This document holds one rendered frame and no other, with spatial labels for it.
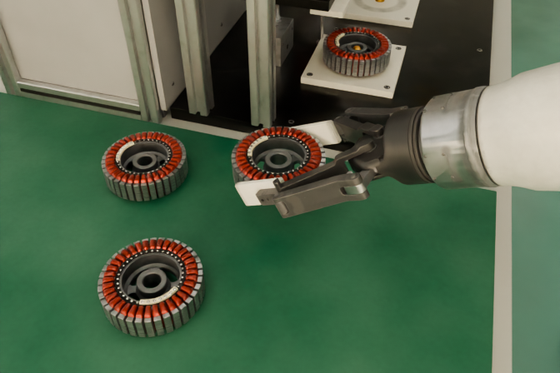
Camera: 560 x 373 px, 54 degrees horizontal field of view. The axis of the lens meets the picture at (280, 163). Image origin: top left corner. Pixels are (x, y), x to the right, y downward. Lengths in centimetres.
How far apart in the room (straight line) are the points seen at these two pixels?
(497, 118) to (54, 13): 63
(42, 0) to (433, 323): 67
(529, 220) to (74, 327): 150
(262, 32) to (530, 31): 230
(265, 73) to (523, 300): 112
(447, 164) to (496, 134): 5
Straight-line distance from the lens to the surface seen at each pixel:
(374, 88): 89
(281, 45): 94
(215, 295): 64
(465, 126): 49
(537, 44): 284
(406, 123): 53
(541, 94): 47
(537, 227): 188
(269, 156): 66
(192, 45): 79
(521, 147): 47
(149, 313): 60
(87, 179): 81
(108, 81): 90
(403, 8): 114
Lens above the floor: 127
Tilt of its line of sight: 42 degrees down
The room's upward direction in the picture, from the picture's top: straight up
